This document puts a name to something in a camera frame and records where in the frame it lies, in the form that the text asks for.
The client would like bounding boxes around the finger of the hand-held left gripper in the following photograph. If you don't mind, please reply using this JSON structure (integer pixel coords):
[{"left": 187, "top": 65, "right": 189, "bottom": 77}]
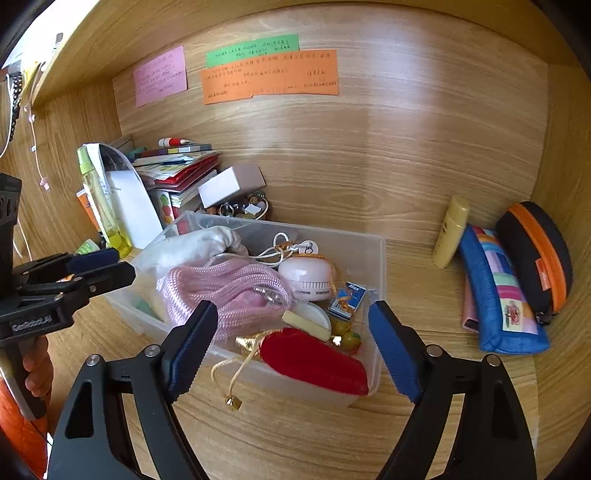
[
  {"left": 21, "top": 262, "right": 137, "bottom": 308},
  {"left": 14, "top": 248, "right": 120, "bottom": 282}
]

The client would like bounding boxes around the green sticky note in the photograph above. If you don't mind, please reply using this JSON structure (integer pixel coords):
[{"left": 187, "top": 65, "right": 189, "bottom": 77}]
[{"left": 205, "top": 34, "right": 300, "bottom": 69}]

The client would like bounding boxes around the orange sticky note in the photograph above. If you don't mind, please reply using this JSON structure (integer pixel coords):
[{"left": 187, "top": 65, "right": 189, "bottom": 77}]
[{"left": 202, "top": 49, "right": 340, "bottom": 106}]

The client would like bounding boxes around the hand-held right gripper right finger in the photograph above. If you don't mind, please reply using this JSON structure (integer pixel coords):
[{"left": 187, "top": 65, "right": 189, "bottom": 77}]
[{"left": 368, "top": 300, "right": 537, "bottom": 480}]

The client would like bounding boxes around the white cord charm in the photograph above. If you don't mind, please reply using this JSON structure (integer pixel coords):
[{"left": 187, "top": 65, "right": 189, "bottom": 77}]
[{"left": 254, "top": 232, "right": 319, "bottom": 268}]

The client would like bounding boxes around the blue patchwork pencil case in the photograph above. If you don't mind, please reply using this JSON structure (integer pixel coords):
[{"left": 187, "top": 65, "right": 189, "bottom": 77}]
[{"left": 459, "top": 224, "right": 551, "bottom": 355}]

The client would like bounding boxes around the green spray bottle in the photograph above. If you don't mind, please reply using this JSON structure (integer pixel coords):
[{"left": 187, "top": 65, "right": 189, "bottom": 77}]
[{"left": 77, "top": 147, "right": 132, "bottom": 258}]

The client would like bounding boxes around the white cable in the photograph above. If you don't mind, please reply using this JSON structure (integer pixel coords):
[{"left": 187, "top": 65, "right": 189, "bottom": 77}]
[{"left": 0, "top": 69, "right": 28, "bottom": 158}]

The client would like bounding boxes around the clear plastic storage box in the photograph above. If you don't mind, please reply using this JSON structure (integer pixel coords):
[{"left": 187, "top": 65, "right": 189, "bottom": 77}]
[{"left": 104, "top": 210, "right": 387, "bottom": 409}]

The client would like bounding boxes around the wooden desktop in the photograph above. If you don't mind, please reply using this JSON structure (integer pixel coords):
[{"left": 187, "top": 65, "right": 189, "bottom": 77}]
[{"left": 46, "top": 231, "right": 539, "bottom": 480}]

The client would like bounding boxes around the pink rope bundle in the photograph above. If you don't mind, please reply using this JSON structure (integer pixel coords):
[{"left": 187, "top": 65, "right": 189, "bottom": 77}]
[{"left": 156, "top": 257, "right": 294, "bottom": 342}]

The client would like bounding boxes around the person's left hand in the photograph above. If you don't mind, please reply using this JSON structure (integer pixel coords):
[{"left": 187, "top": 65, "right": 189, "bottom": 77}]
[{"left": 23, "top": 338, "right": 51, "bottom": 407}]

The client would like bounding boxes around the white small cardboard box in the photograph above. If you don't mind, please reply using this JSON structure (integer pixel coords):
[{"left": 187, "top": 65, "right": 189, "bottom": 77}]
[{"left": 198, "top": 165, "right": 266, "bottom": 208}]

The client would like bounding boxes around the pink notebook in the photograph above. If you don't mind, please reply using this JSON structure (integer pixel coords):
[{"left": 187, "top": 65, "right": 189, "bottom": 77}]
[{"left": 462, "top": 272, "right": 481, "bottom": 333}]

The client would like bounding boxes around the red velvet drawstring pouch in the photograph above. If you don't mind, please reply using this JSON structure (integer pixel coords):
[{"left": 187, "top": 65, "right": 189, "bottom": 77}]
[{"left": 211, "top": 327, "right": 370, "bottom": 411}]

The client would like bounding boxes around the pink round mini fan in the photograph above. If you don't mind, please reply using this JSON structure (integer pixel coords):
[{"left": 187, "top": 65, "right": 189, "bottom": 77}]
[{"left": 278, "top": 256, "right": 334, "bottom": 303}]

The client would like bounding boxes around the stack of books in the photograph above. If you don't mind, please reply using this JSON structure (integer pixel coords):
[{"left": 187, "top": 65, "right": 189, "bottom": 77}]
[{"left": 131, "top": 137, "right": 220, "bottom": 222}]

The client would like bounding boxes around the white cloth pouch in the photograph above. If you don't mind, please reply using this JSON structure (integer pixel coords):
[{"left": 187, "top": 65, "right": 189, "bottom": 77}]
[{"left": 134, "top": 226, "right": 250, "bottom": 287}]

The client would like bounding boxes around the yellow tube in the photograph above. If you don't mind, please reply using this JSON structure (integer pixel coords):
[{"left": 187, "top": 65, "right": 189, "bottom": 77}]
[{"left": 433, "top": 195, "right": 470, "bottom": 269}]

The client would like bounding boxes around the black beaded strap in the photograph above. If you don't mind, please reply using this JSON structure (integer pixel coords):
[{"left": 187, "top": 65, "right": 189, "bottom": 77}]
[{"left": 8, "top": 71, "right": 24, "bottom": 144}]

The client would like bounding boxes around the pink sticky note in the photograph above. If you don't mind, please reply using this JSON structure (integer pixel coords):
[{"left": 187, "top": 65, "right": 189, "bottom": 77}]
[{"left": 134, "top": 45, "right": 188, "bottom": 108}]

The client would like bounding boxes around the black orange zip case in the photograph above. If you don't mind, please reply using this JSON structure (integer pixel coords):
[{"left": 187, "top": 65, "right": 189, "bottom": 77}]
[{"left": 495, "top": 202, "right": 573, "bottom": 326}]

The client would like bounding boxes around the fruit charm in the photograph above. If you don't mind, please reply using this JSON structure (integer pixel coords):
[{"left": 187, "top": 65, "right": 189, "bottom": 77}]
[{"left": 330, "top": 318, "right": 361, "bottom": 355}]

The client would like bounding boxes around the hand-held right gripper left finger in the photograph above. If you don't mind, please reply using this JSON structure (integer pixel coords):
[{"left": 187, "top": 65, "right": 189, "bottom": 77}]
[{"left": 46, "top": 300, "right": 219, "bottom": 480}]

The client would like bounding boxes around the pink cord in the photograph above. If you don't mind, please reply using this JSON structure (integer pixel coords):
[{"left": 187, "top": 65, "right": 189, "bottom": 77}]
[{"left": 28, "top": 108, "right": 49, "bottom": 190}]

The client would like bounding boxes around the orange tube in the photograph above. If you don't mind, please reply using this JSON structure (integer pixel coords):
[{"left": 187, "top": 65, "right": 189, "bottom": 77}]
[{"left": 76, "top": 190, "right": 100, "bottom": 232}]

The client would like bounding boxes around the person's printed orange clothing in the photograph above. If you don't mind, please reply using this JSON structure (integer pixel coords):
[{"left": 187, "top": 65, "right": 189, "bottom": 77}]
[{"left": 0, "top": 378, "right": 49, "bottom": 478}]

